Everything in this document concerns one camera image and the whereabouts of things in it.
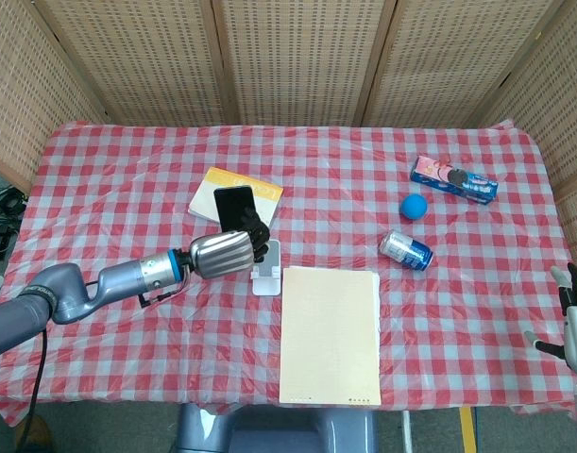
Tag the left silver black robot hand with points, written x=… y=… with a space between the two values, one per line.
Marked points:
x=222 y=255

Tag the black smartphone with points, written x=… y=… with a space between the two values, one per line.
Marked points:
x=233 y=207

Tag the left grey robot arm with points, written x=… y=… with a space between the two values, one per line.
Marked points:
x=80 y=292

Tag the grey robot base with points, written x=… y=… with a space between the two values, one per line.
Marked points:
x=269 y=431

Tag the white phone stand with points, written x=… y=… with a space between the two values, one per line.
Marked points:
x=269 y=276

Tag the red white checkered tablecloth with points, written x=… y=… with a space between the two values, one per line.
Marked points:
x=104 y=189

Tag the yellow white book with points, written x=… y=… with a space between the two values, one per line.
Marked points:
x=269 y=198

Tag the beige paper notepad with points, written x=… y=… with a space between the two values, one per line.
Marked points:
x=329 y=336

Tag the blue soda can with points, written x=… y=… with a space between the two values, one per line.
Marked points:
x=407 y=250

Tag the blue cookie box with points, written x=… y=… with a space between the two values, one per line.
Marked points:
x=453 y=179

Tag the white table leg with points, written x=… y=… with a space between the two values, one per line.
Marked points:
x=406 y=428

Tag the blue ball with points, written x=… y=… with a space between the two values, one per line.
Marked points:
x=414 y=207

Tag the woven bamboo screen panel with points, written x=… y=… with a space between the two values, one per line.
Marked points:
x=28 y=80
x=557 y=104
x=141 y=61
x=302 y=61
x=458 y=61

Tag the brown shoe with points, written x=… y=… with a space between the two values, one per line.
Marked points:
x=41 y=431

